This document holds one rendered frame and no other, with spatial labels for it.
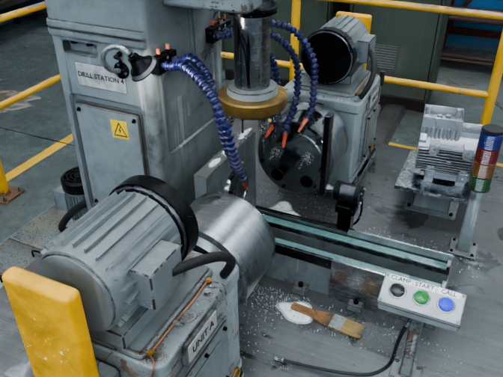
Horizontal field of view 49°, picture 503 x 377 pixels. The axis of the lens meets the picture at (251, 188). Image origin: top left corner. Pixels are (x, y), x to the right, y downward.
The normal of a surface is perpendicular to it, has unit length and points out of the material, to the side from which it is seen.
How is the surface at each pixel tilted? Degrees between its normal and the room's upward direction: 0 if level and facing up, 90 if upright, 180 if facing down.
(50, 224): 0
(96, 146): 90
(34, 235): 0
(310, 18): 90
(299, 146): 90
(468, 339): 0
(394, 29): 90
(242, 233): 39
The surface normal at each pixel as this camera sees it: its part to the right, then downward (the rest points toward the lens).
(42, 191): 0.00, -0.84
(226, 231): 0.42, -0.64
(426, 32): -0.42, 0.49
